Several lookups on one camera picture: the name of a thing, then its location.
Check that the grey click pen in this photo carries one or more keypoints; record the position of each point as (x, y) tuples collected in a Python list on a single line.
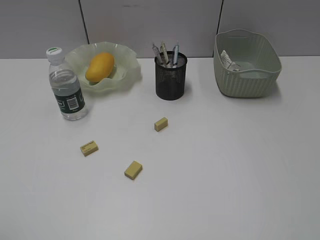
[(157, 54)]

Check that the beige click pen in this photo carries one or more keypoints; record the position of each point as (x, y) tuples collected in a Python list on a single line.
[(166, 60)]

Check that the light blue click pen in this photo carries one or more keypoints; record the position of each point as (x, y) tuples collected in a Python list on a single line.
[(175, 55)]

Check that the yellow mango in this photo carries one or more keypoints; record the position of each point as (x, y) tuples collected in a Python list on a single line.
[(100, 67)]

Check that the white waste paper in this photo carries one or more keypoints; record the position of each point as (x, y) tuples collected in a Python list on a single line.
[(228, 63)]

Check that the clear plastic water bottle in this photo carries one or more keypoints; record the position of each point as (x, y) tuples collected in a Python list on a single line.
[(65, 86)]

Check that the yellow eraser upper middle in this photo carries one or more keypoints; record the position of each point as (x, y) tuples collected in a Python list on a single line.
[(161, 124)]

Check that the black mesh pen holder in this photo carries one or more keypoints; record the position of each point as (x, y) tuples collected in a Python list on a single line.
[(170, 82)]

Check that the yellow eraser lower middle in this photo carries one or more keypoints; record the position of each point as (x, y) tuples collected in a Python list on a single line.
[(133, 170)]

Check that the green frosted glass plate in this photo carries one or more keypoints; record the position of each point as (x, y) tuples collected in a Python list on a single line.
[(125, 73)]

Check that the yellow eraser with label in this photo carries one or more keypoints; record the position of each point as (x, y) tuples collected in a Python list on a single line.
[(89, 148)]

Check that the light green woven basket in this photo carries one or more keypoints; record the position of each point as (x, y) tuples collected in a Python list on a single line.
[(259, 63)]

